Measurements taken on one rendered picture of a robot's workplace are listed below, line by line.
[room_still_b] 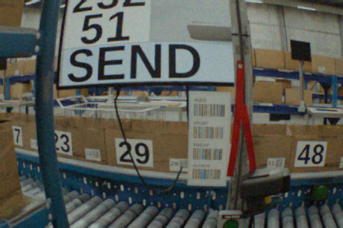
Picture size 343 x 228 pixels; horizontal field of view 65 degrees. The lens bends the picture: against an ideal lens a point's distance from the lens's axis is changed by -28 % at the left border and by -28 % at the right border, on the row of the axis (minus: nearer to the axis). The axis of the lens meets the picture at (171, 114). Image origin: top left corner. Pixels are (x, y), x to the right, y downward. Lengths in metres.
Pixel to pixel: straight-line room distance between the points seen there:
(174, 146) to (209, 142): 0.66
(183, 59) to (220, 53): 0.09
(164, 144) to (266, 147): 0.41
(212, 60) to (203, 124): 0.17
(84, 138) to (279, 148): 0.84
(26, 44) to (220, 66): 0.57
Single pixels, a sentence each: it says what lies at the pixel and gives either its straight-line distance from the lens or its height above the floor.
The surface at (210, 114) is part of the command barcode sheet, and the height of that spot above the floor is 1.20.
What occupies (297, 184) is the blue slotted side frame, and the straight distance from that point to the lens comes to 1.32.
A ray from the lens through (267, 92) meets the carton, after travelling 5.58.
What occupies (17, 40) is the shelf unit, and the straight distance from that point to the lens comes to 0.33.
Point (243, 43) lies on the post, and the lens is 0.70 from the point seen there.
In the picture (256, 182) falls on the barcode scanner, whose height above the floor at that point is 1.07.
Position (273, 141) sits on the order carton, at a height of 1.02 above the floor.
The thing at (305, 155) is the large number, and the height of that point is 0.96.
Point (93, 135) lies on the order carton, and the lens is 1.50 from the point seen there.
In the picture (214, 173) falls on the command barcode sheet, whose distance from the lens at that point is 0.73.
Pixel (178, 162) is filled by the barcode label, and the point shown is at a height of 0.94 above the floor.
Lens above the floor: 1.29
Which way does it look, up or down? 7 degrees down
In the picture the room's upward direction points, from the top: straight up
